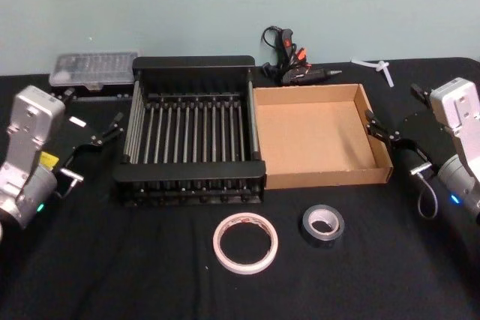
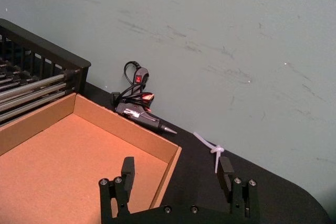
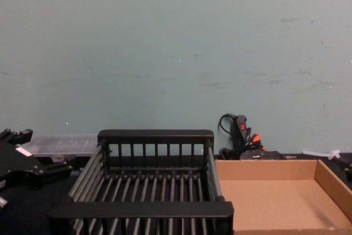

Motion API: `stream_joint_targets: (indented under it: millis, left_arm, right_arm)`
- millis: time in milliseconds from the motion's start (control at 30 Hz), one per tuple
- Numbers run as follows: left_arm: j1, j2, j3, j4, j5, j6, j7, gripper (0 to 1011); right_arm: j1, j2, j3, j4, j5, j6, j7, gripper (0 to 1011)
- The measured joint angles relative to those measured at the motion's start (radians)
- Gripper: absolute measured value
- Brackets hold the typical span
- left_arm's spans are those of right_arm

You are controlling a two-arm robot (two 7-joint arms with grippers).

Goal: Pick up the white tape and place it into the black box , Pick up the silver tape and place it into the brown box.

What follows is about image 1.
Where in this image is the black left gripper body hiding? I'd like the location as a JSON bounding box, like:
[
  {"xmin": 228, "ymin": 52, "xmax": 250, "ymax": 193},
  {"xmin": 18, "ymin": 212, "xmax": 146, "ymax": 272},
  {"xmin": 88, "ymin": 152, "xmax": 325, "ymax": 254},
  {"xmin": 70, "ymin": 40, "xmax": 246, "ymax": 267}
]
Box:
[{"xmin": 39, "ymin": 109, "xmax": 104, "ymax": 178}]

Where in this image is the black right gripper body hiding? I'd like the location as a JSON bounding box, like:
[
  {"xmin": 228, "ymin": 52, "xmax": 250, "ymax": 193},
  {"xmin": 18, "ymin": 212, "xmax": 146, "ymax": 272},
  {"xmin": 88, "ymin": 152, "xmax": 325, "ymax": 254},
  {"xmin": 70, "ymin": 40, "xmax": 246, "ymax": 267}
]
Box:
[{"xmin": 391, "ymin": 109, "xmax": 459, "ymax": 186}]

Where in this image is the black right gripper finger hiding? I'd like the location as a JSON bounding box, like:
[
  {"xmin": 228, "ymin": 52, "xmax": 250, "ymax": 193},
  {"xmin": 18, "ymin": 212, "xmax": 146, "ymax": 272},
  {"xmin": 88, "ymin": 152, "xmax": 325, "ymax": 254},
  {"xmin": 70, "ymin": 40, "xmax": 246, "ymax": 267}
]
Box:
[
  {"xmin": 409, "ymin": 82, "xmax": 433, "ymax": 106},
  {"xmin": 364, "ymin": 109, "xmax": 403, "ymax": 148}
]

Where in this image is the silver tape roll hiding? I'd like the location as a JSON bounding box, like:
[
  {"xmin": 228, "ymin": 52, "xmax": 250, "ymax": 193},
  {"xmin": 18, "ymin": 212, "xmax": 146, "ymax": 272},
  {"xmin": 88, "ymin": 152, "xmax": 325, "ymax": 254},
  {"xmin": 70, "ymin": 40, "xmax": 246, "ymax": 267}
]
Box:
[{"xmin": 298, "ymin": 204, "xmax": 346, "ymax": 250}]

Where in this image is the white tape roll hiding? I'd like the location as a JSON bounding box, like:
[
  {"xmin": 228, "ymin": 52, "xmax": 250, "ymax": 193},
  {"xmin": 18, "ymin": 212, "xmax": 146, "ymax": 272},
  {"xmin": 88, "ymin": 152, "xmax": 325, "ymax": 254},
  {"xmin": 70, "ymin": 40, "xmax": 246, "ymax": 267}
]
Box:
[{"xmin": 212, "ymin": 212, "xmax": 280, "ymax": 275}]

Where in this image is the clear plastic case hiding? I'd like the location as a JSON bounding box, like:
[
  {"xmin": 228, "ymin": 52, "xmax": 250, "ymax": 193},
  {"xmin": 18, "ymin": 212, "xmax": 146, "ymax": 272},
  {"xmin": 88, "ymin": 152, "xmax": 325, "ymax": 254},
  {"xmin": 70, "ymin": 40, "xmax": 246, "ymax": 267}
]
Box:
[{"xmin": 48, "ymin": 49, "xmax": 140, "ymax": 96}]

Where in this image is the shallow brown cardboard tray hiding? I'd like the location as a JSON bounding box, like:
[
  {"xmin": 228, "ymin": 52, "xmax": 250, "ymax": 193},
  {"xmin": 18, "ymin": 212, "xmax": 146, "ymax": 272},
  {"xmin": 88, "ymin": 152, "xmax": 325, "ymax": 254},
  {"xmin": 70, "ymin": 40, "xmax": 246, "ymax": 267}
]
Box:
[{"xmin": 253, "ymin": 82, "xmax": 394, "ymax": 190}]

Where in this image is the black rack with steel bars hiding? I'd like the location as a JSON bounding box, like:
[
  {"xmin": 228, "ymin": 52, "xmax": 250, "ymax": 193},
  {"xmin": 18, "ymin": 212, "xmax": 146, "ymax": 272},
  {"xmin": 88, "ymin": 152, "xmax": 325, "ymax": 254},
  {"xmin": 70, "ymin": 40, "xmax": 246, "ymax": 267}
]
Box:
[{"xmin": 112, "ymin": 55, "xmax": 268, "ymax": 208}]

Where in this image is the black table cloth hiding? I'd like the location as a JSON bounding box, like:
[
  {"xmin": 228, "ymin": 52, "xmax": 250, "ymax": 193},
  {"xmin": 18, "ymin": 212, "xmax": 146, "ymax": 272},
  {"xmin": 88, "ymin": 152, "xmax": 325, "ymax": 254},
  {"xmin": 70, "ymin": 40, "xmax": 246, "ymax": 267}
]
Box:
[{"xmin": 0, "ymin": 56, "xmax": 480, "ymax": 320}]

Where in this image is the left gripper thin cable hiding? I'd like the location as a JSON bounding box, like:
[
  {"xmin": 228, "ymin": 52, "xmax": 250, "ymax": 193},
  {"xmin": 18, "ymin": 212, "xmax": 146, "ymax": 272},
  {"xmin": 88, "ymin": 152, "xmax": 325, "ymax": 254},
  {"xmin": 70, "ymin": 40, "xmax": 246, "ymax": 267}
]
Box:
[{"xmin": 55, "ymin": 168, "xmax": 84, "ymax": 200}]

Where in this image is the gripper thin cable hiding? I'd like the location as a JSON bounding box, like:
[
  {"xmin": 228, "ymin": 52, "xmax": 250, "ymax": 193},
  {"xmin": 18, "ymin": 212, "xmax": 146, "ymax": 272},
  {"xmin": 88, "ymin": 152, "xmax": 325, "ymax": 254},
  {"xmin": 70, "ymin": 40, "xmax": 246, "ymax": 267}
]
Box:
[
  {"xmin": 55, "ymin": 168, "xmax": 84, "ymax": 200},
  {"xmin": 410, "ymin": 164, "xmax": 440, "ymax": 220}
]

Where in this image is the right gripper thin cable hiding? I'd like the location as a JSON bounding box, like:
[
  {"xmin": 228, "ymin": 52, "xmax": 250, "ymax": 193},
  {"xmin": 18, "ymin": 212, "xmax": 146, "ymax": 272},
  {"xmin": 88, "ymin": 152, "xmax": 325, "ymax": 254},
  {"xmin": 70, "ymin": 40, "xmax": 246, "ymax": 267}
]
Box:
[{"xmin": 410, "ymin": 164, "xmax": 440, "ymax": 220}]

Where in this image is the black tool with red switch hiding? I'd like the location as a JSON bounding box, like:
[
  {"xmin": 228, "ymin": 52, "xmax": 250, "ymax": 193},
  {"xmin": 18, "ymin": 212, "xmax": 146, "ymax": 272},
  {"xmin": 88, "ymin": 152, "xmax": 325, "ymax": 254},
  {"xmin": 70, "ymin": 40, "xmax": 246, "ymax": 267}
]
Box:
[{"xmin": 279, "ymin": 28, "xmax": 343, "ymax": 87}]

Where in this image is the black tool cord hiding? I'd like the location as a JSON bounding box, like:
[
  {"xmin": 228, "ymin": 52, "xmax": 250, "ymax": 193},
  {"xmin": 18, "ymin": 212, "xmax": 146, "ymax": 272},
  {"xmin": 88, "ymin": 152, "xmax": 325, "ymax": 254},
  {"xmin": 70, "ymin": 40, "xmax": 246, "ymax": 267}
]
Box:
[{"xmin": 261, "ymin": 25, "xmax": 297, "ymax": 81}]

